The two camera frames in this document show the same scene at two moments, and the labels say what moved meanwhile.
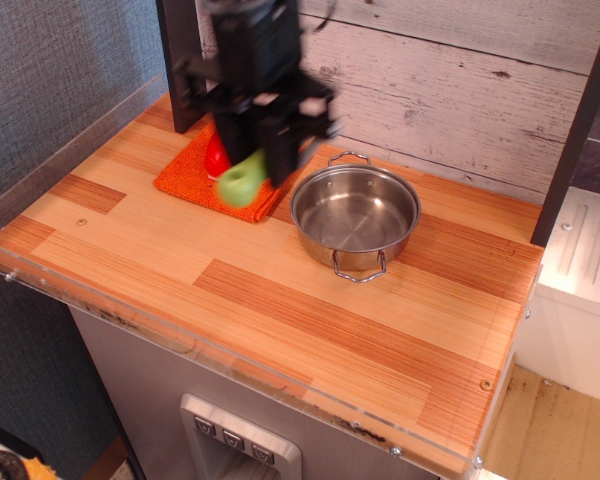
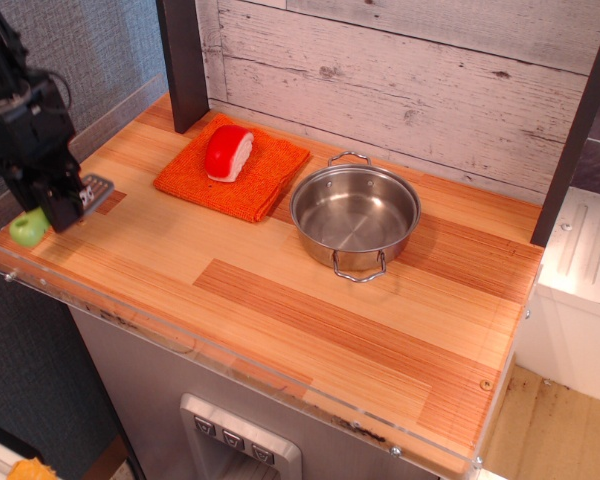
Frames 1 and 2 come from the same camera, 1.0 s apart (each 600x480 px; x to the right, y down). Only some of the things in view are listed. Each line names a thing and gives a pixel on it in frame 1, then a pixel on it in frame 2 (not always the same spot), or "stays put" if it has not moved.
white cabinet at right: (570, 331) stays put
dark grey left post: (182, 37) stays put
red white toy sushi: (216, 158) stays put
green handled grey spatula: (243, 185) -> (29, 227)
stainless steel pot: (356, 213) stays put
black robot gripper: (253, 67) -> (33, 142)
